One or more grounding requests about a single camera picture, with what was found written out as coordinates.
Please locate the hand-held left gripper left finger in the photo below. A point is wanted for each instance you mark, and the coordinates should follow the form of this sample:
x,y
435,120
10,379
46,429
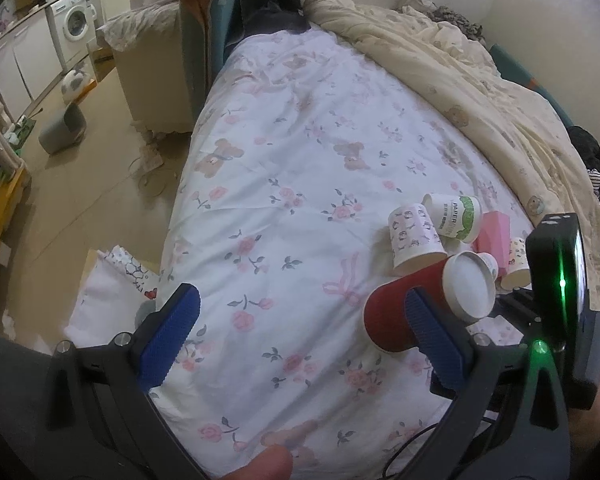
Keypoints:
x,y
172,332

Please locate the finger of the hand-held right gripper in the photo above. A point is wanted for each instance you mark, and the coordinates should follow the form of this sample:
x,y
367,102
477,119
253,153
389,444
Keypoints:
x,y
515,310

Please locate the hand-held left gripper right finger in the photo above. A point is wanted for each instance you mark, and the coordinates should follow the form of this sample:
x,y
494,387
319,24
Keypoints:
x,y
437,340

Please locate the red paper cup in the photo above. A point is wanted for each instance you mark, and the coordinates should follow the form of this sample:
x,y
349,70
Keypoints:
x,y
387,310

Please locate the small white printed paper cup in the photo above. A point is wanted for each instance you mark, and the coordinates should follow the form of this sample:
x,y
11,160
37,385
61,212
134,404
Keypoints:
x,y
517,260

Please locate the pink faceted cup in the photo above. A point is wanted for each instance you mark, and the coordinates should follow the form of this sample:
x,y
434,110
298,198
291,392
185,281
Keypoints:
x,y
495,240

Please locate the white cartoon print paper cup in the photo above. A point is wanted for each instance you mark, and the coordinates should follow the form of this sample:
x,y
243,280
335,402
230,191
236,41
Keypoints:
x,y
415,237

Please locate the white green label paper cup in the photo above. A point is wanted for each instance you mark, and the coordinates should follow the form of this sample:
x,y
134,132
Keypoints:
x,y
452,215

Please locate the person's left hand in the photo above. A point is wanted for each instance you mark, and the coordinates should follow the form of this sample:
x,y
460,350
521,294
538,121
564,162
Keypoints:
x,y
260,465

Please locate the white printed bag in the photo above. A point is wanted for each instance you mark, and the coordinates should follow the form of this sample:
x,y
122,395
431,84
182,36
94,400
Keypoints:
x,y
115,285

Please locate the black patterned garment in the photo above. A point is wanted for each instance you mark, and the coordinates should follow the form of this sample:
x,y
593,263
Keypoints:
x,y
592,160

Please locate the floral white bed sheet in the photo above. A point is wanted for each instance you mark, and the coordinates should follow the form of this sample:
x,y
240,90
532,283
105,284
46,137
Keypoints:
x,y
290,195

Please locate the beige bear print quilt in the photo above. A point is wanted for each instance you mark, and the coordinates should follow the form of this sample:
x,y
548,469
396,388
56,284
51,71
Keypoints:
x,y
460,70

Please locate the grey trash bin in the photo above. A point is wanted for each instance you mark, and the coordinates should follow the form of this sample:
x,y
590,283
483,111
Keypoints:
x,y
62,130

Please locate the white plush toy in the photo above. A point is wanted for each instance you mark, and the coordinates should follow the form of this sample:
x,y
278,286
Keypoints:
x,y
77,81

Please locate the cream covered sofa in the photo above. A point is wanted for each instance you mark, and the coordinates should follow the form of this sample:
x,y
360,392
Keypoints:
x,y
150,60

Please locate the teal orange cloth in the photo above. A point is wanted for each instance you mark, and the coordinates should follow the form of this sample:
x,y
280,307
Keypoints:
x,y
207,25

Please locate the white kitchen cabinet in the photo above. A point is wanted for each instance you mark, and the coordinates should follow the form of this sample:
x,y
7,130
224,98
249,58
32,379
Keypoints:
x,y
20,62

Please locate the white washing machine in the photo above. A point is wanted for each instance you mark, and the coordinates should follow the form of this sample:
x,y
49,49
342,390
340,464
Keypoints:
x,y
72,22

